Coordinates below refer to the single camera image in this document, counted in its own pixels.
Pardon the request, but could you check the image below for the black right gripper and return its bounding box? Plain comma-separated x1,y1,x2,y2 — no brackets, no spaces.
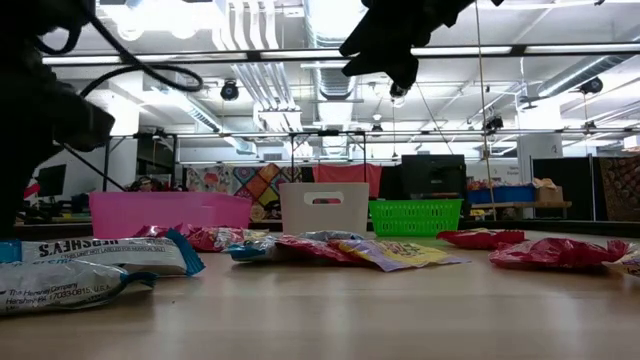
339,0,444,90

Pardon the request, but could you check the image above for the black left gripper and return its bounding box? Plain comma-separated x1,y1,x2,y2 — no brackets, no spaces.
0,49,115,241

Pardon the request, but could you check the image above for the white blue Hershey's bar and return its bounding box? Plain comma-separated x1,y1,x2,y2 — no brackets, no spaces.
0,228,206,277
298,229,365,243
227,238,280,263
0,258,159,316

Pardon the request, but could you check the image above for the red candy packet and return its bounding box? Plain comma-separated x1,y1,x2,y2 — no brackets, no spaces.
133,224,174,240
273,235,364,265
172,225,251,253
488,237,630,272
436,228,527,250

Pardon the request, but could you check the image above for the yellow purple candy packet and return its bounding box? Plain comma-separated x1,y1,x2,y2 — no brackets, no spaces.
329,238,470,273
602,243,640,278

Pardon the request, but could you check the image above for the small black monitor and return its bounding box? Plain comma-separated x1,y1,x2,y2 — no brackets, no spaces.
37,163,67,198

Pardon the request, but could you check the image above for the black metal rack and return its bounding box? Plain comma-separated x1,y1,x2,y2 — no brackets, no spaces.
102,128,369,194

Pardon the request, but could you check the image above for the orange hanging cloth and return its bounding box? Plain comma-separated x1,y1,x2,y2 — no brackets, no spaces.
312,163,384,199

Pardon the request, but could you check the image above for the person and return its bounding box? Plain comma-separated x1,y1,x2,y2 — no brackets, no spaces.
128,174,162,194

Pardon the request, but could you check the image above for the pink plastic tray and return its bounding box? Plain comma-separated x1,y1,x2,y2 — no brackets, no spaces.
88,191,254,240

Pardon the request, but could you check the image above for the large black monitor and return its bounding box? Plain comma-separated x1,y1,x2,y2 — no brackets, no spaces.
401,153,467,201

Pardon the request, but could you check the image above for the white plastic bin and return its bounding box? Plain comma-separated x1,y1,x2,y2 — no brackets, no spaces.
278,181,371,237

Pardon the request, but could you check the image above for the green plastic basket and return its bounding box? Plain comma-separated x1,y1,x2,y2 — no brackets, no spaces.
368,198,465,238

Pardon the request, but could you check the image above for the colourful patchwork quilt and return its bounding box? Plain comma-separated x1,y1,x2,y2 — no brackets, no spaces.
184,162,304,222

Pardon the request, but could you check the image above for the blue storage bin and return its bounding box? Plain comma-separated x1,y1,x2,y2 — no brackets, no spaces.
467,185,536,205

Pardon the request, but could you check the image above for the wooden bench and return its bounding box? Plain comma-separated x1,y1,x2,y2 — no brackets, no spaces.
469,200,573,221

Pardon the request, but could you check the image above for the brown cardboard box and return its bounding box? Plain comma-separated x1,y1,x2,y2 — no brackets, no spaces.
533,178,565,204

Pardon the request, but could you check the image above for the black partition panel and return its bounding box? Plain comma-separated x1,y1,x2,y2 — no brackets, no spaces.
530,156,596,222

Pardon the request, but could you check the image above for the brown patterned quilt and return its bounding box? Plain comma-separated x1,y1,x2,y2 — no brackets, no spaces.
597,155,640,222

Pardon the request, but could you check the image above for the wide silver ventilation duct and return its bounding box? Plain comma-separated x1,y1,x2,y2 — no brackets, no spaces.
303,0,374,101

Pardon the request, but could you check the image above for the thin black tether cable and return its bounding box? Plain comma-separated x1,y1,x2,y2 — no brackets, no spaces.
59,142,127,193

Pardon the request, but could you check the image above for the thin tan hanging rope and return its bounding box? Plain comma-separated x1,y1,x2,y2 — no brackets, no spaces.
472,0,497,221

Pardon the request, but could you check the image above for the black left camera cable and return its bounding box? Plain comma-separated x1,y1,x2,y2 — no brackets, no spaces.
34,0,205,100

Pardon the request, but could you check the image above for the slim silver ventilation duct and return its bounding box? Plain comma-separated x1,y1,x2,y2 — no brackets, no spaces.
537,52,640,99

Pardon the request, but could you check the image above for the black aluminium rig frame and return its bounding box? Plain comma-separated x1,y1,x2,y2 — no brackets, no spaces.
0,42,640,239

